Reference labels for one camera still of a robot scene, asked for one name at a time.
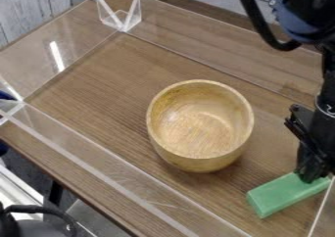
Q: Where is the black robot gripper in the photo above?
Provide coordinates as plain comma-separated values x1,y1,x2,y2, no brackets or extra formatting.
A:
284,102,335,183

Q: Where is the green rectangular block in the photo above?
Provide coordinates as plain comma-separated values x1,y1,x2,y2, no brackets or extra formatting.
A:
245,172,331,218

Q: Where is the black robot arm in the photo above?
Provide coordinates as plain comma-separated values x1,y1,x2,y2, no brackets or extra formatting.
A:
239,0,335,183

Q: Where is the brown wooden bowl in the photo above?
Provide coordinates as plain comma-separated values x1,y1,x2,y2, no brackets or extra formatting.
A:
145,79,255,173

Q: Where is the black table leg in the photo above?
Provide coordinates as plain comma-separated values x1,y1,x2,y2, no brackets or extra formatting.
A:
48,181,64,207

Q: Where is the blue object at left edge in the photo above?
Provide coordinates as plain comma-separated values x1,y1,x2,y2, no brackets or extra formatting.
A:
0,90,17,157

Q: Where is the clear acrylic enclosure wall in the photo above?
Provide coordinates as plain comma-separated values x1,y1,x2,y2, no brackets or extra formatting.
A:
0,0,323,237

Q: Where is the grey metal base plate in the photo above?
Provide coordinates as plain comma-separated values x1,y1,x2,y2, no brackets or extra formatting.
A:
0,205,93,237

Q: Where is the black cable loop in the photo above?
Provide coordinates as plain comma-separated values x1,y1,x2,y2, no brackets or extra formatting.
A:
0,203,79,237

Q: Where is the clear acrylic corner bracket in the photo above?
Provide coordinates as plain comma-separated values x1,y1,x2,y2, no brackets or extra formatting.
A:
96,0,141,32

